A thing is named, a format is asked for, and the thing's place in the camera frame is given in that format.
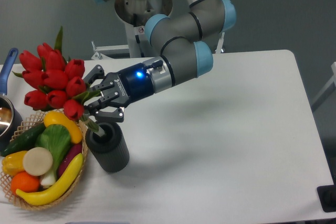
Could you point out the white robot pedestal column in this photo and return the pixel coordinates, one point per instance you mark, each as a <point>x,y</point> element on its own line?
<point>134,14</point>

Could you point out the woven wicker basket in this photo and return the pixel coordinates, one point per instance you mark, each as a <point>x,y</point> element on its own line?
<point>77,132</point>

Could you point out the dark grey ribbed vase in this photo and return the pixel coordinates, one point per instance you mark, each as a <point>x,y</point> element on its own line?
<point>110,150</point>

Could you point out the green cucumber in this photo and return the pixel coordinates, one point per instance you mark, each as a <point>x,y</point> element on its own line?
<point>24,141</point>

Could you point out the green leafy bok choy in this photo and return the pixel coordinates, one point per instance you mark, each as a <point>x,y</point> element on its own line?
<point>57,140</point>

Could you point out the yellow banana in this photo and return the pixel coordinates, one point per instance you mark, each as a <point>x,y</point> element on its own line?
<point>54,192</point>

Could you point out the white furniture piece right edge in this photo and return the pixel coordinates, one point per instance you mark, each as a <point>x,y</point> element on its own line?
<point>324,92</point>

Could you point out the orange fruit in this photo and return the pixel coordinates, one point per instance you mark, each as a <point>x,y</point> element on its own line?
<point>25,182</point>

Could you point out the yellow bell pepper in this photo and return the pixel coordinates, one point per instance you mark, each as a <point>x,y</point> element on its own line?
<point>12,164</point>

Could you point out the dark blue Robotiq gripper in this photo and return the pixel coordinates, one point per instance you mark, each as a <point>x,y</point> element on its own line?
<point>118,90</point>

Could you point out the purple sweet potato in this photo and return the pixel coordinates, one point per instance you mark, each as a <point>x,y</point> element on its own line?
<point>73,151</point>

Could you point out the red tulip bouquet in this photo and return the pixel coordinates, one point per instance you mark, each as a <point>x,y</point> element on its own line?
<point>58,83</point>

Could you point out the blue handled saucepan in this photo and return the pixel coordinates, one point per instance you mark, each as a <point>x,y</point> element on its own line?
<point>10,117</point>

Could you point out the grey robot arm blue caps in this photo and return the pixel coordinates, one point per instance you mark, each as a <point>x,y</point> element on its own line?
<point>175,51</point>

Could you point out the black device at table edge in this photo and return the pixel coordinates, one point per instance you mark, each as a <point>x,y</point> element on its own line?
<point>327,197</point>

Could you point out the beige round radish slice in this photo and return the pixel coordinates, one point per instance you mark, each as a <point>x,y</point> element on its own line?
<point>37,161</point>

